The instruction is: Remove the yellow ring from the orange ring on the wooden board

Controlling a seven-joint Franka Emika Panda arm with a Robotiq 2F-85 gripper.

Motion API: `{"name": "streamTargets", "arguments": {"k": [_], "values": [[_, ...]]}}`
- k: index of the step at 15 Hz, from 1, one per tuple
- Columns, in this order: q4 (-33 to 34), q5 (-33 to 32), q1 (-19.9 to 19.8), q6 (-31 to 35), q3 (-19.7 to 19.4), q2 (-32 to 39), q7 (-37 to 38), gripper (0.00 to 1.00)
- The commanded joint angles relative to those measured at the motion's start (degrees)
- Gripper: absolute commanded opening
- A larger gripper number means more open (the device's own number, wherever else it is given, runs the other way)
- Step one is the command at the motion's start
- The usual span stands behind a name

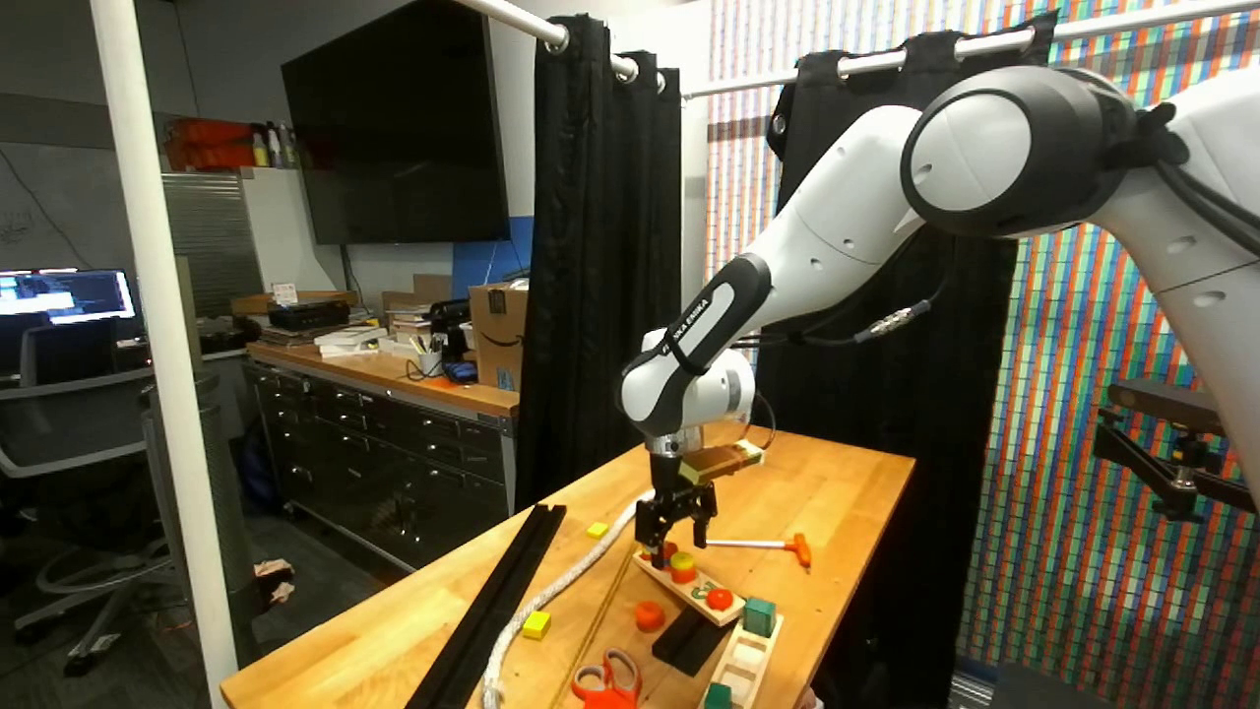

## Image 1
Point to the green block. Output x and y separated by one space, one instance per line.
718 697

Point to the cardboard box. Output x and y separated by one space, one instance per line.
498 335

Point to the long black rail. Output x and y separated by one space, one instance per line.
492 611

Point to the computer monitor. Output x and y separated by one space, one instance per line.
64 295

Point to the teal cube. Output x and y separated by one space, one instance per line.
759 617

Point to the stack of books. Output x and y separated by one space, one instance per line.
349 341

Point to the black curtain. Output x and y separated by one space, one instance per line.
886 423
600 276

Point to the red round piece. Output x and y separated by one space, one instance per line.
720 599

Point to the black block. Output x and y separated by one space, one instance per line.
689 642

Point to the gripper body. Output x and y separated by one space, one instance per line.
671 484

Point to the large black wall screen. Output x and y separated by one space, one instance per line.
394 128

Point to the orange scissors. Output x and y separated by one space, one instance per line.
608 684

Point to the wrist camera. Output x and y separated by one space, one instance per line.
724 461

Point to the black drawer cabinet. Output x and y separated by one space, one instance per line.
384 463

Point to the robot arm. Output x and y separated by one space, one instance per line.
847 217

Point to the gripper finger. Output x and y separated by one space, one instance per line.
705 512
648 532

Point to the orange bags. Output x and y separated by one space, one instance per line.
207 145

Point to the orange disc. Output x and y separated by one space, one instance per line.
650 616

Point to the black box device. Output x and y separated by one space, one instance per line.
309 315

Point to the wooden shape sorter tray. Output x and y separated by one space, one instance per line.
748 665

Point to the white curtain rod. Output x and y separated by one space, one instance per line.
551 30

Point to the pen cup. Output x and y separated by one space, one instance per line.
430 359

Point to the crumpled paper scraps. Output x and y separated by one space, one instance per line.
275 581

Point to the yellow-green cube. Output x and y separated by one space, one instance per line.
536 625

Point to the wooden board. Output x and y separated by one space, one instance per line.
701 597

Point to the thin wooden stick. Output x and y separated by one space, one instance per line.
596 640

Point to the camera on mount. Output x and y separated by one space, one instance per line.
1171 443

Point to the grey office chair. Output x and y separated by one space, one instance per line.
79 423

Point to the row of bottles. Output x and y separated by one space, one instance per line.
274 148

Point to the white pole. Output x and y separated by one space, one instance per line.
162 345

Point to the white cabinet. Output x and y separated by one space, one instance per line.
256 236

